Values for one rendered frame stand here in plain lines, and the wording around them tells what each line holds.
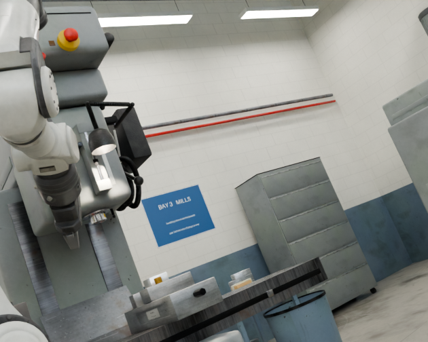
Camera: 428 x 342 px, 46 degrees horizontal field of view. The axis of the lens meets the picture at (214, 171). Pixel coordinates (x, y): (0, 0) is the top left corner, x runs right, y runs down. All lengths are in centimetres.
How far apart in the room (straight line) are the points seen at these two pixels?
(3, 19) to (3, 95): 14
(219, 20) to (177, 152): 265
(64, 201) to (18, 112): 36
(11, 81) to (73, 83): 79
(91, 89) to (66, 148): 63
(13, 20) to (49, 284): 116
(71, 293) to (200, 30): 671
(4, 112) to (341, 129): 836
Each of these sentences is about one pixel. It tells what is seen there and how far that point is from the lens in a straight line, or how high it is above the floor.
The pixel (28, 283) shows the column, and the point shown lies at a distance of 185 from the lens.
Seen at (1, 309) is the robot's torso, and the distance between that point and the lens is 85.
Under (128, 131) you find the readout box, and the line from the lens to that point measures 194.
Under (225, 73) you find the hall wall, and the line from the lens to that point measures 799.
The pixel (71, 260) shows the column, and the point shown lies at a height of 125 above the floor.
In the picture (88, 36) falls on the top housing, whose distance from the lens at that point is 156.
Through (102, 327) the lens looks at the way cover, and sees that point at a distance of 183.
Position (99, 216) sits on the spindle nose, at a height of 129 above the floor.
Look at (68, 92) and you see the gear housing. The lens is 156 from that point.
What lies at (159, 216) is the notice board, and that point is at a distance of 644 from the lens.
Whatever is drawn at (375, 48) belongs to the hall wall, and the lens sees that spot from 870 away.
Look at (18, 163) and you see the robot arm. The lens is 105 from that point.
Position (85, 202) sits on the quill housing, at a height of 133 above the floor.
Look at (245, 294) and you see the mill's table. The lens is 158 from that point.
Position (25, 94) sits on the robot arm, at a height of 135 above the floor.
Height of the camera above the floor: 101
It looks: 11 degrees up
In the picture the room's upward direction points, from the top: 22 degrees counter-clockwise
